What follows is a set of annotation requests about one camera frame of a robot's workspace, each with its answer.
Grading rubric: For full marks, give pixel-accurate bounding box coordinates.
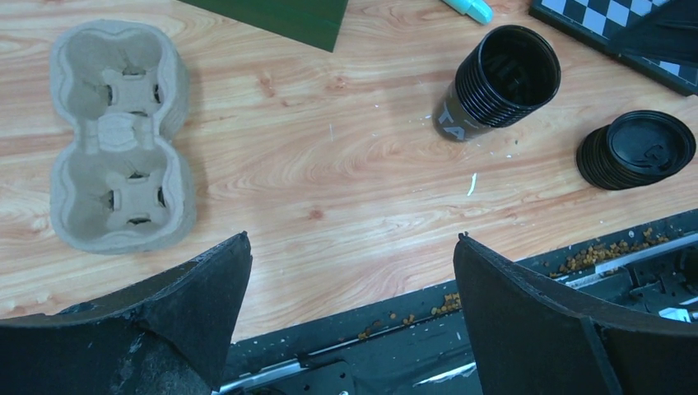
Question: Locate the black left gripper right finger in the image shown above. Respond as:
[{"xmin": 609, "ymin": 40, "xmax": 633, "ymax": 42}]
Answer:
[{"xmin": 454, "ymin": 234, "xmax": 697, "ymax": 394}]

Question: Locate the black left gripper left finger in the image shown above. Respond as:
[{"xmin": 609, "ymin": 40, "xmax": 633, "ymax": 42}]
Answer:
[{"xmin": 1, "ymin": 233, "xmax": 252, "ymax": 394}]

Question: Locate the stack of black cups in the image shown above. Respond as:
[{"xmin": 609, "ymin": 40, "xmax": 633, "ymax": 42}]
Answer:
[{"xmin": 433, "ymin": 25, "xmax": 561, "ymax": 142}]

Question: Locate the grey cardboard cup carrier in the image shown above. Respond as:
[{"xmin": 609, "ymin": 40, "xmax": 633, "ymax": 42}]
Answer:
[{"xmin": 49, "ymin": 20, "xmax": 197, "ymax": 255}]

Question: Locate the black white chessboard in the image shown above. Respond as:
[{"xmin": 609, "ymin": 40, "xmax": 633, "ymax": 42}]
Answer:
[{"xmin": 528, "ymin": 0, "xmax": 697, "ymax": 96}]

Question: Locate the teal handheld massager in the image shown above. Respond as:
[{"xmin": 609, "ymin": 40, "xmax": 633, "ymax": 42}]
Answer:
[{"xmin": 443, "ymin": 0, "xmax": 494, "ymax": 25}]

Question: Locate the green paper bag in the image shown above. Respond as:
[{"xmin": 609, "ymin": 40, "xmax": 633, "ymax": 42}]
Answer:
[{"xmin": 188, "ymin": 0, "xmax": 348, "ymax": 53}]

